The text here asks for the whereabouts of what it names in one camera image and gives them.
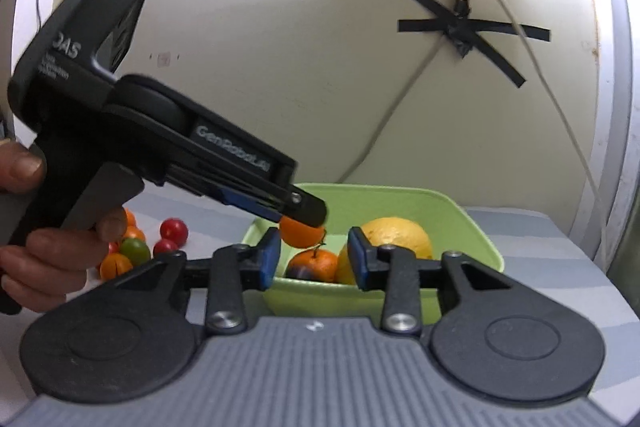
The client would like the black tape cross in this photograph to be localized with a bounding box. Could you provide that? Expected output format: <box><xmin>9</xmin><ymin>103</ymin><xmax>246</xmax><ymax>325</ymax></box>
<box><xmin>397</xmin><ymin>0</ymin><xmax>551</xmax><ymax>88</ymax></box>

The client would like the large red cherry tomato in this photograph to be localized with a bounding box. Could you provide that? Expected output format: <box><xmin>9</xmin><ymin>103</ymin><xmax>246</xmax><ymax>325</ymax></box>
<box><xmin>159</xmin><ymin>218</ymin><xmax>189</xmax><ymax>244</ymax></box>

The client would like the large yellow orange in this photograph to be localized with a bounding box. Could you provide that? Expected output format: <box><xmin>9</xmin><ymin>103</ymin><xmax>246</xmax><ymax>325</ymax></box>
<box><xmin>336</xmin><ymin>217</ymin><xmax>434</xmax><ymax>286</ymax></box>

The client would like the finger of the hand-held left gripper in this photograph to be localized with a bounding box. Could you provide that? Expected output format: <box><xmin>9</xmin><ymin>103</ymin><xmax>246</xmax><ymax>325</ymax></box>
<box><xmin>167</xmin><ymin>174</ymin><xmax>328</xmax><ymax>228</ymax></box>

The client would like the grey window frame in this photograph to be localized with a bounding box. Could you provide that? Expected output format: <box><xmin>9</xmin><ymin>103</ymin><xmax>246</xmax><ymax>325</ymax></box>
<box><xmin>597</xmin><ymin>0</ymin><xmax>640</xmax><ymax>268</ymax></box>

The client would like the person's left hand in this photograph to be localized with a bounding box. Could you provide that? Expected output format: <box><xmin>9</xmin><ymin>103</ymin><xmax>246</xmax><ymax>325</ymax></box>
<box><xmin>0</xmin><ymin>142</ymin><xmax>129</xmax><ymax>314</ymax></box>

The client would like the mandarin with dark patch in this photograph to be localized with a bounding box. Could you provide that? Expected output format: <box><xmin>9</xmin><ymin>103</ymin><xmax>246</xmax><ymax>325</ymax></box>
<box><xmin>285</xmin><ymin>247</ymin><xmax>340</xmax><ymax>283</ymax></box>

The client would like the striped bed sheet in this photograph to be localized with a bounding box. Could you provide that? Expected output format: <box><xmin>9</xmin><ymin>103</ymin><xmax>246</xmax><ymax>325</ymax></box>
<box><xmin>0</xmin><ymin>194</ymin><xmax>640</xmax><ymax>413</ymax></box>

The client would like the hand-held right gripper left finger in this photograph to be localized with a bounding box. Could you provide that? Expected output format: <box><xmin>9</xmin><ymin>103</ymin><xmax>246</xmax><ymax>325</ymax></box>
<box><xmin>107</xmin><ymin>227</ymin><xmax>282</xmax><ymax>337</ymax></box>

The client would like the long beige cable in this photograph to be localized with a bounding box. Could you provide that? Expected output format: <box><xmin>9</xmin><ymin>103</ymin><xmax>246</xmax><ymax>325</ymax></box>
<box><xmin>470</xmin><ymin>0</ymin><xmax>610</xmax><ymax>260</ymax></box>

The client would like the green plastic basket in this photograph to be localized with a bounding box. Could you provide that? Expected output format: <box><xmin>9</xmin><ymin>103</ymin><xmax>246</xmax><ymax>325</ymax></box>
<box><xmin>241</xmin><ymin>183</ymin><xmax>505</xmax><ymax>319</ymax></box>

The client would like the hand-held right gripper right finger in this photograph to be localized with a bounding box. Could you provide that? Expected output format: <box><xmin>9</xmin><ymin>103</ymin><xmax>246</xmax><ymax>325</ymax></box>
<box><xmin>348</xmin><ymin>227</ymin><xmax>521</xmax><ymax>337</ymax></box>

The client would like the small red cherry tomato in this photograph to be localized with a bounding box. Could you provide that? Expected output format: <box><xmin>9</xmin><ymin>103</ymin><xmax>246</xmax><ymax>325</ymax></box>
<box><xmin>152</xmin><ymin>238</ymin><xmax>180</xmax><ymax>258</ymax></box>

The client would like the small mandarin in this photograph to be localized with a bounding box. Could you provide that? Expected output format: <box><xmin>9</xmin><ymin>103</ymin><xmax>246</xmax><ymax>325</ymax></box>
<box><xmin>279</xmin><ymin>216</ymin><xmax>327</xmax><ymax>250</ymax></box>

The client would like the grey hanging cable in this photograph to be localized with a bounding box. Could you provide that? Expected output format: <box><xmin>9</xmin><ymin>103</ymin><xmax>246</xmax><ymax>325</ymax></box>
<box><xmin>342</xmin><ymin>37</ymin><xmax>453</xmax><ymax>182</ymax></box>

